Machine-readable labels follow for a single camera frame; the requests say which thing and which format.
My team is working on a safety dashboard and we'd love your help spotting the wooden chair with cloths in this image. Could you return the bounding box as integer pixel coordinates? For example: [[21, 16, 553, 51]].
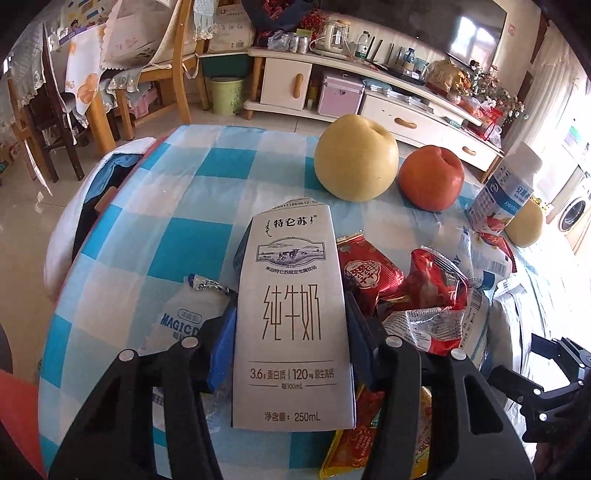
[[86, 0, 204, 155]]

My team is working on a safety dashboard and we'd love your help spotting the washing machine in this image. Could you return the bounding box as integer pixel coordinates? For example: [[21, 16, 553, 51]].
[[546, 166, 591, 254]]

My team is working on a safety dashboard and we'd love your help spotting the white electric kettle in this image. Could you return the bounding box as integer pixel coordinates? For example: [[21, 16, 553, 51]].
[[315, 19, 349, 54]]

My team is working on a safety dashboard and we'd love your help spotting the dark flower bouquet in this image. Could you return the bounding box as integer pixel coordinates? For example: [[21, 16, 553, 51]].
[[242, 0, 320, 48]]

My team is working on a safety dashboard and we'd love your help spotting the red gold snack packet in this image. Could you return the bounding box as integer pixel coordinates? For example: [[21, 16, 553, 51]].
[[337, 233, 405, 316]]

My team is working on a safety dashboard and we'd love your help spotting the yellow pear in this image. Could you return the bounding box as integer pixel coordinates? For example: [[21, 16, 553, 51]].
[[314, 114, 399, 203], [504, 199, 545, 248]]

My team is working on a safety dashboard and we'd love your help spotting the blue white flat wrapper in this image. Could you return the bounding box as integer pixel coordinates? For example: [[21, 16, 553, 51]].
[[454, 227, 516, 367]]

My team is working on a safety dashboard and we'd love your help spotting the yellow pear right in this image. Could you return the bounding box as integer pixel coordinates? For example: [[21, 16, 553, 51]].
[[504, 199, 545, 248]]

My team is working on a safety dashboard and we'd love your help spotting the yellow green snack bag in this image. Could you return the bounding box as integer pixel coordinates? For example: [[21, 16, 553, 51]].
[[320, 386, 432, 479]]

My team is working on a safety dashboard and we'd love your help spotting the red crumpled snack wrapper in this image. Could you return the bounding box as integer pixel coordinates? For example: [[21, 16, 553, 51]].
[[382, 247, 470, 356]]

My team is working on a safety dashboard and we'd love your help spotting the white Magic yogurt pouch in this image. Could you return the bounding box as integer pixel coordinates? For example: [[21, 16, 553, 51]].
[[139, 273, 231, 434]]

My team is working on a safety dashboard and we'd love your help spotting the dark wooden chair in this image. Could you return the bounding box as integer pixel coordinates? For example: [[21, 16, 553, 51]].
[[8, 23, 88, 182]]

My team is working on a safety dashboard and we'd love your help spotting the pink storage box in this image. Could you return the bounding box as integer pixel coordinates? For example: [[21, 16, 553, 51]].
[[318, 70, 365, 118]]

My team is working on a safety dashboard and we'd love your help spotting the green waste bin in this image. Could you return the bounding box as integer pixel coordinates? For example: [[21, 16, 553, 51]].
[[206, 77, 245, 116]]

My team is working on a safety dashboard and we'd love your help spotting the long white plastic wrapper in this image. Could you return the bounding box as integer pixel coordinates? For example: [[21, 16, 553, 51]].
[[479, 276, 537, 416]]

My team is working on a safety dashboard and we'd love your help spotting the red apple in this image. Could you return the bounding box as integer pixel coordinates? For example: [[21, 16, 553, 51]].
[[397, 145, 465, 212]]

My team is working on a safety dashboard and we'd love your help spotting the black television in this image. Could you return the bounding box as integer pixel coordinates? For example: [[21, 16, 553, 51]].
[[320, 0, 507, 69]]

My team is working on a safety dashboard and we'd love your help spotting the white tv cabinet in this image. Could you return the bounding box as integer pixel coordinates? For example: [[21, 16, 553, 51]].
[[243, 47, 504, 173]]

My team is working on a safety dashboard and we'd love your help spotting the white blue milk carton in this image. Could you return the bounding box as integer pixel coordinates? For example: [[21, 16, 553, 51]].
[[231, 198, 356, 432]]

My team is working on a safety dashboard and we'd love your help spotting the yellow pear left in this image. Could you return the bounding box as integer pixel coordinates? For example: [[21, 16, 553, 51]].
[[314, 114, 399, 203]]

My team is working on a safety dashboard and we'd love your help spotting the white yogurt drink bottle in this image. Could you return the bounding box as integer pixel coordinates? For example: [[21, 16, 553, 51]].
[[467, 142, 542, 235]]

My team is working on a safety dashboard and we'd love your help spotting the pink plastic trash bucket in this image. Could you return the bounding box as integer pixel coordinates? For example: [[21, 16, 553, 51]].
[[1, 370, 46, 479]]

